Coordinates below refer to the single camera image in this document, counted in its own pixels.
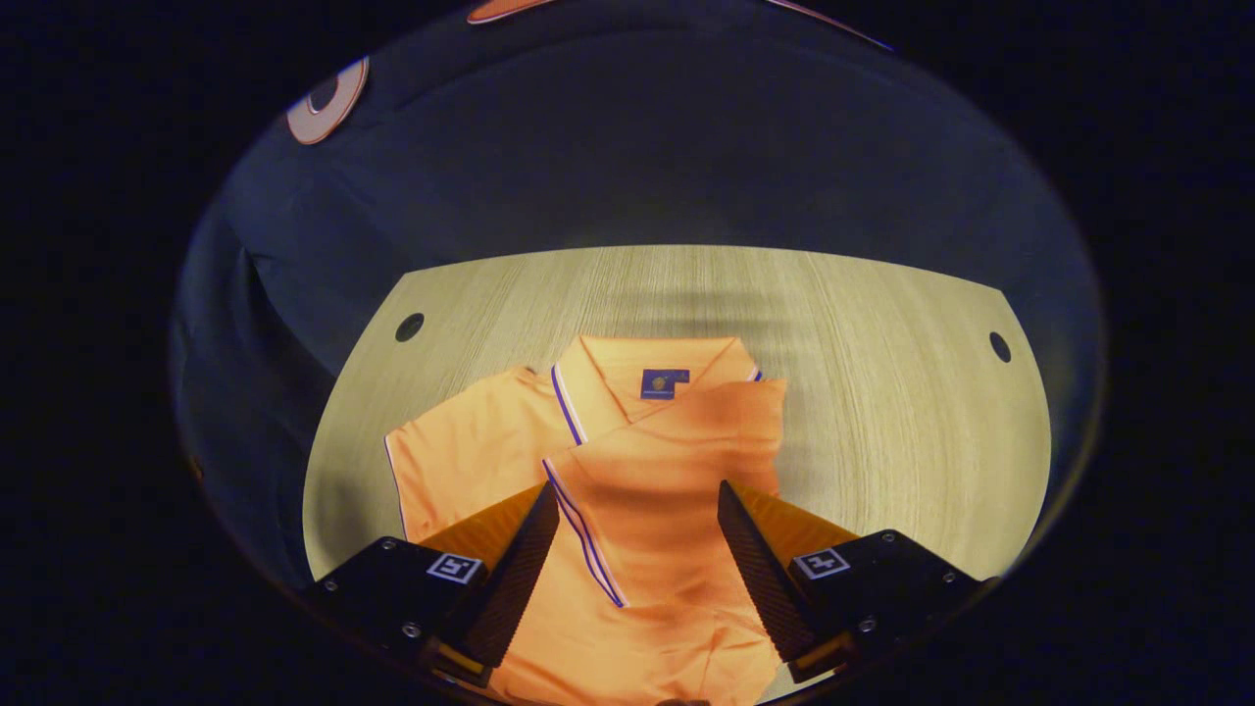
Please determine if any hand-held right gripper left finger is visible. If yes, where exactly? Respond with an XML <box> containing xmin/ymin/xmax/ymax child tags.
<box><xmin>312</xmin><ymin>480</ymin><xmax>561</xmax><ymax>688</ymax></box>

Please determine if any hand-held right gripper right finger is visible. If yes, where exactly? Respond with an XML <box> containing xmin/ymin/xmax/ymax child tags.
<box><xmin>718</xmin><ymin>479</ymin><xmax>989</xmax><ymax>684</ymax></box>

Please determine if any orange T-shirt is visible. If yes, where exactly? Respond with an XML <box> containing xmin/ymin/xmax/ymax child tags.
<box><xmin>384</xmin><ymin>335</ymin><xmax>788</xmax><ymax>706</ymax></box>

